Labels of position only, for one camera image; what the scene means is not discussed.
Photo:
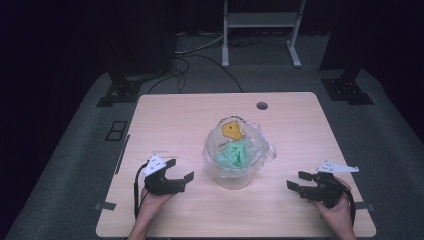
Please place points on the black tape piece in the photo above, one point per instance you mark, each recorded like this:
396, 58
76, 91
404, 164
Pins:
365, 206
105, 206

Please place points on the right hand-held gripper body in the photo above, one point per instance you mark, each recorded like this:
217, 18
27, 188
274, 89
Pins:
325, 191

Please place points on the clear plastic bag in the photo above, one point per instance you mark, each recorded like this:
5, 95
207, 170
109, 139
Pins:
265, 150

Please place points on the white bag with yellow print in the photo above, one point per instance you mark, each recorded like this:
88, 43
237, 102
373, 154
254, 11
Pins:
232, 130

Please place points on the white metal stand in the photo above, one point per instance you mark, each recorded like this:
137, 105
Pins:
263, 19

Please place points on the person's right hand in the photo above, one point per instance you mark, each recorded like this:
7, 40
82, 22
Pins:
338, 216

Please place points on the green item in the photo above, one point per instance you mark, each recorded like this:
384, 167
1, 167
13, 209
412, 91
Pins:
237, 154

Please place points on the person's left hand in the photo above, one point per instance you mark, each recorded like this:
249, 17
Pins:
151, 203

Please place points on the black stand base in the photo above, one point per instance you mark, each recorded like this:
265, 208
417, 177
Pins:
121, 91
346, 90

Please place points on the black floor outlet frame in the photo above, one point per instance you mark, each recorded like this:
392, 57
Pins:
116, 130

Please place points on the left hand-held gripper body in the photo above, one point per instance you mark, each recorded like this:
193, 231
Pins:
165, 185

